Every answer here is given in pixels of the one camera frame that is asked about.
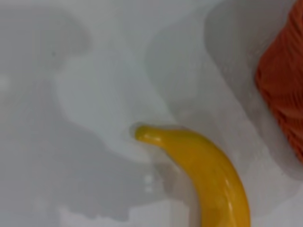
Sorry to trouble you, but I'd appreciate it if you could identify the yellow plastic banana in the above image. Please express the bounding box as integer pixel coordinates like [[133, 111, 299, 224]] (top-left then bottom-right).
[[134, 125, 251, 227]]

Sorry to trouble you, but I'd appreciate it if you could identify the orange woven plastic basket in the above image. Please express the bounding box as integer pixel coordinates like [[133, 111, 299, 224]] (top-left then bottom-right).
[[255, 0, 303, 163]]

